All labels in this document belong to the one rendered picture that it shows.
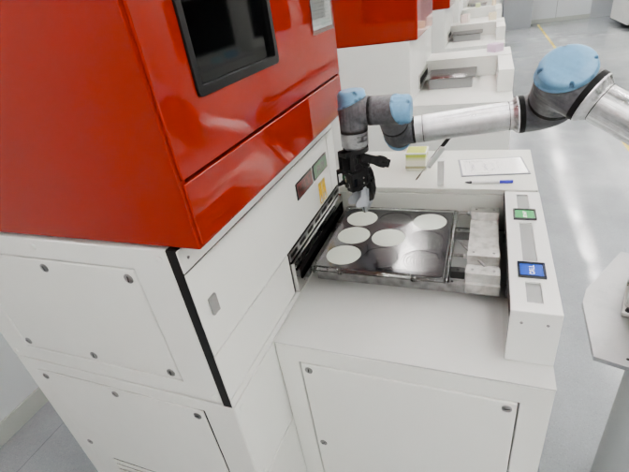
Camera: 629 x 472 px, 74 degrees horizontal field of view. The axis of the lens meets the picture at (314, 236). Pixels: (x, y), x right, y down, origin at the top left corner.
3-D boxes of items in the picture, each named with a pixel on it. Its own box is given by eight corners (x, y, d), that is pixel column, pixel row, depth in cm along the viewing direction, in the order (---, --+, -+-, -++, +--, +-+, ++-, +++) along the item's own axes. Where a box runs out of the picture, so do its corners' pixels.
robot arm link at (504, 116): (567, 97, 111) (386, 125, 127) (577, 73, 101) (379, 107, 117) (573, 137, 108) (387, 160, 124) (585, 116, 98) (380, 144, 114)
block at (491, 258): (466, 263, 111) (467, 254, 109) (467, 257, 113) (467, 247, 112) (499, 266, 108) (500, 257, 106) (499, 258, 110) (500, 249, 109)
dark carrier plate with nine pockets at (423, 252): (315, 266, 117) (314, 265, 116) (348, 210, 144) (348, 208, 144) (443, 278, 104) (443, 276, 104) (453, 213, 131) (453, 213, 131)
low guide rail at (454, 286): (317, 278, 124) (316, 270, 123) (320, 274, 126) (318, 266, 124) (499, 297, 106) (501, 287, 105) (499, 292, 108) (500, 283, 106)
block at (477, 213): (470, 219, 130) (471, 211, 128) (471, 214, 132) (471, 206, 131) (498, 221, 127) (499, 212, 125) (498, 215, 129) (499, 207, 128)
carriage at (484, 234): (464, 292, 105) (464, 284, 104) (470, 222, 134) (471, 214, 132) (498, 296, 102) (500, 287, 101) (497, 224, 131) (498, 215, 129)
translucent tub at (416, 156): (404, 171, 148) (404, 153, 145) (408, 163, 154) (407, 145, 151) (426, 171, 145) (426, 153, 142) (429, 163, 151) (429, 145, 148)
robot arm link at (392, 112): (416, 109, 113) (375, 110, 117) (411, 85, 103) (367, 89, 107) (413, 136, 111) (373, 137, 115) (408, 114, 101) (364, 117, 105)
